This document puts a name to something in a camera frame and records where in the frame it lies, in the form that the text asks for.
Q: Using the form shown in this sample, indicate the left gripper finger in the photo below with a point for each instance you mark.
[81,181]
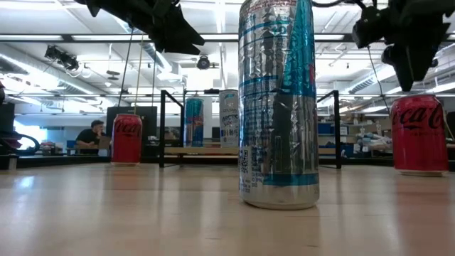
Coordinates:
[183,30]
[177,49]

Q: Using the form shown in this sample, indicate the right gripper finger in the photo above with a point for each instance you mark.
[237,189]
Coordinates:
[410,69]

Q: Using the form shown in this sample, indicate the red Coca-Cola can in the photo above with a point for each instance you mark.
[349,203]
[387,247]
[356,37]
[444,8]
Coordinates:
[419,142]
[126,142]

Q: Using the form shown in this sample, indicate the white Celsius Arctic Vibe can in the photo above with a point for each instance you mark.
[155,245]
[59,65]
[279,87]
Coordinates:
[229,124]

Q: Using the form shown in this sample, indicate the silver and blue Red Bull can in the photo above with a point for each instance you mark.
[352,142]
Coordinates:
[277,124]

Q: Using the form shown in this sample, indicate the black ceiling fixture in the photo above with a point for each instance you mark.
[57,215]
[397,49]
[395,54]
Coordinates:
[434,63]

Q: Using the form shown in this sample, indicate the black monitor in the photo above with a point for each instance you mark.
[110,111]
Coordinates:
[149,124]

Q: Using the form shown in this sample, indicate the black ceiling projector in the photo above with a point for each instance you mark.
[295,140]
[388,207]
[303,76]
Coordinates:
[62,57]

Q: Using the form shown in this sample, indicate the blue storage bin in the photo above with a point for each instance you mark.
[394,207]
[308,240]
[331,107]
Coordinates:
[325,128]

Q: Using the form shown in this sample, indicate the person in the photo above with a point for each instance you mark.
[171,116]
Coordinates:
[87,138]

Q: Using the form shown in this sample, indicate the black box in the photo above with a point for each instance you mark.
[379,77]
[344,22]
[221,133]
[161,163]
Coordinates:
[6,117]

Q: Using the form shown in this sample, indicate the round black ceiling camera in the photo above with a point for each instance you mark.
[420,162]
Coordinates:
[203,62]

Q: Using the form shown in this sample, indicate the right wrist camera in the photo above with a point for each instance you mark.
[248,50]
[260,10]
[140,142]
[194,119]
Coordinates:
[368,28]

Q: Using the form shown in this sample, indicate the wooden shelf with black frame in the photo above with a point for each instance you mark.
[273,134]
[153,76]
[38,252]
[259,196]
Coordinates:
[206,150]

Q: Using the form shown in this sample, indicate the black metal table frame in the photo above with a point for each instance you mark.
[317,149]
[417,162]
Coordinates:
[71,160]

